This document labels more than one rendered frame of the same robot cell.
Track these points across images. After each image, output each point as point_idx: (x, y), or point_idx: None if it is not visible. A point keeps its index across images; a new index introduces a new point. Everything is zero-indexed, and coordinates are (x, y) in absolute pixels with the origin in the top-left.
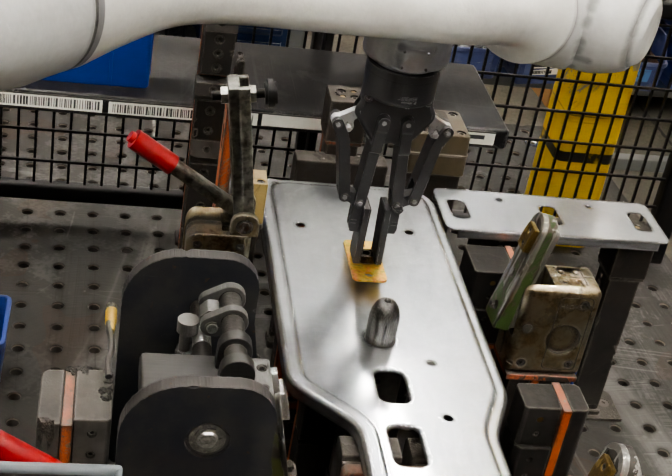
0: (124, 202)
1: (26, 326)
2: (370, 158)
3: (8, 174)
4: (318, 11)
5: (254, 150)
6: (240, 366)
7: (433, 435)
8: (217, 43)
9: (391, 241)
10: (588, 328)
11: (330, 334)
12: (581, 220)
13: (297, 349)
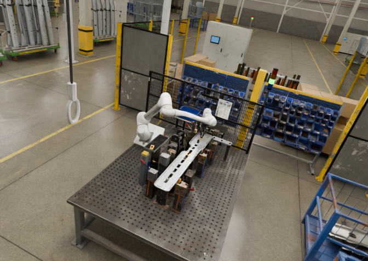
0: None
1: None
2: (201, 129)
3: (188, 128)
4: (190, 117)
5: None
6: (178, 135)
7: (195, 148)
8: None
9: (205, 137)
10: (215, 147)
11: (194, 141)
12: (224, 141)
13: (191, 141)
